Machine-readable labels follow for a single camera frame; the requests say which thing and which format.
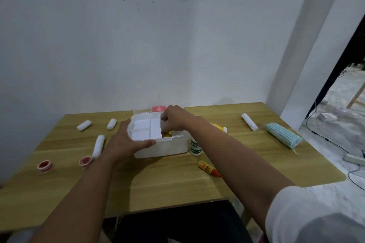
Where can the person's right fingers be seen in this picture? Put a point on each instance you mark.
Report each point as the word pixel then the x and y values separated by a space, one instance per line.
pixel 165 123

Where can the yellow bottle with white cap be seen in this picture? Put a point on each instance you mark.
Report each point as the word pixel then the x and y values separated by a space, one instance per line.
pixel 219 128

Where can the white bottle with green label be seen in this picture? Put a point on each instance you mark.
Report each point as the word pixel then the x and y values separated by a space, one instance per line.
pixel 196 147

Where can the white divided tray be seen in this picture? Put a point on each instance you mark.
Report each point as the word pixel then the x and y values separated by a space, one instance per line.
pixel 144 129

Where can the person's left forearm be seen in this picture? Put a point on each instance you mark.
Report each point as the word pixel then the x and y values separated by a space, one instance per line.
pixel 82 197

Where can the person's dark trousers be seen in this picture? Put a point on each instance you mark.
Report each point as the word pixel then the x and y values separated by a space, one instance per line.
pixel 182 223

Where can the white plastic storage box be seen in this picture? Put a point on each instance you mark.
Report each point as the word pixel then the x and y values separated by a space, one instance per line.
pixel 171 146

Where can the orange ointment tube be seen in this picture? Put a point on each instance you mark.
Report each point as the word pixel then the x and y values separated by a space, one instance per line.
pixel 208 168

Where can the person's left thumb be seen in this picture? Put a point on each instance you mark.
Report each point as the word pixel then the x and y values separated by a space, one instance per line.
pixel 142 144

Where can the white power adapter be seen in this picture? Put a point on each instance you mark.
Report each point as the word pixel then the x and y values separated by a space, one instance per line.
pixel 326 116

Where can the box lid with red label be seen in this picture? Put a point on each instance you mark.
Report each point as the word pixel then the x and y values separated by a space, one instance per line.
pixel 155 109

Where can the yellow item in box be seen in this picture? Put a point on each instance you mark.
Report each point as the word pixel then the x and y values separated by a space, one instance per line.
pixel 168 135

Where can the person's left hand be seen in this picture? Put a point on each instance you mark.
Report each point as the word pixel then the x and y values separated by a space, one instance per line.
pixel 119 146

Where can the white power strip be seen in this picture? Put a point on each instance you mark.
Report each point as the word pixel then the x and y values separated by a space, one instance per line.
pixel 355 159

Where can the white shirt sleeve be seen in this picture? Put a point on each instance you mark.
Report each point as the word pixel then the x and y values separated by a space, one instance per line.
pixel 313 217

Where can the person's right forearm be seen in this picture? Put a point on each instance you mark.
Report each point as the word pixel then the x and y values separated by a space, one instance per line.
pixel 236 166

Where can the wooden stand leg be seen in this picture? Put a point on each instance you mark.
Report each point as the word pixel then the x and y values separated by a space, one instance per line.
pixel 356 94

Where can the red medical tape roll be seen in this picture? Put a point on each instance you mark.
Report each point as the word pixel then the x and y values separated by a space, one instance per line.
pixel 45 166
pixel 85 161

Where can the person's right hand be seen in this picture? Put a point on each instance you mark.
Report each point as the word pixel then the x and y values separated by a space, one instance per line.
pixel 178 117

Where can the long white gauze roll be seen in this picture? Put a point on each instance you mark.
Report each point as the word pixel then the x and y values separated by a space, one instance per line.
pixel 98 146
pixel 249 122

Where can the short white gauze roll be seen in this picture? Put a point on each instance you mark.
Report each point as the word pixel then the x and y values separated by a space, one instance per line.
pixel 84 125
pixel 111 124

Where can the black curtain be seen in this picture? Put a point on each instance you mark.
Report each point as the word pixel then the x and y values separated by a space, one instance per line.
pixel 339 72

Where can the pack of blue face masks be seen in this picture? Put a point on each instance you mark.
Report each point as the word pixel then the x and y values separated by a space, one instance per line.
pixel 283 135

